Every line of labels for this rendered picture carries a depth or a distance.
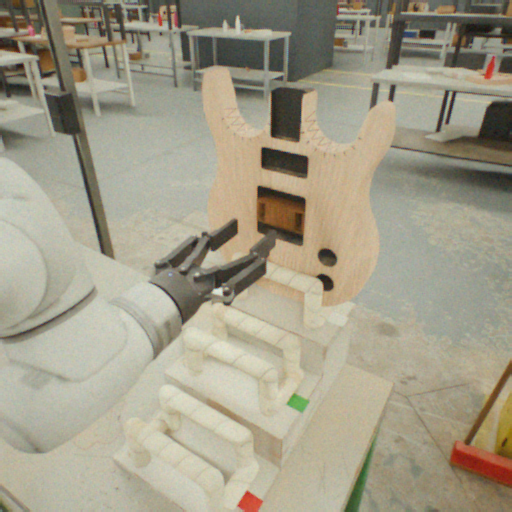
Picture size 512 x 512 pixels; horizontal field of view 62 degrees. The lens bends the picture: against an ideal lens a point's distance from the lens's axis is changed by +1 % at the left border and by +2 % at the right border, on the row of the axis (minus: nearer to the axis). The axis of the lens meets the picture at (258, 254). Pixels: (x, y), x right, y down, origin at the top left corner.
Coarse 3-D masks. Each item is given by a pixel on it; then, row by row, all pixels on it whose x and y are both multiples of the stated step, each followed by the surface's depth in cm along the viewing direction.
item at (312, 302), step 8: (312, 296) 77; (320, 296) 78; (304, 304) 80; (312, 304) 78; (320, 304) 79; (304, 312) 81; (312, 312) 79; (320, 312) 80; (304, 320) 82; (312, 328) 82
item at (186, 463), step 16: (128, 432) 70; (144, 432) 69; (160, 432) 70; (160, 448) 67; (176, 448) 67; (176, 464) 66; (192, 464) 65; (208, 464) 65; (192, 480) 64; (208, 480) 63
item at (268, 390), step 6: (276, 378) 70; (264, 384) 70; (270, 384) 70; (276, 384) 71; (264, 390) 71; (270, 390) 71; (276, 390) 72; (264, 396) 72; (270, 396) 72; (276, 396) 73; (264, 402) 73; (270, 402) 73; (264, 408) 74; (264, 414) 75; (270, 414) 75
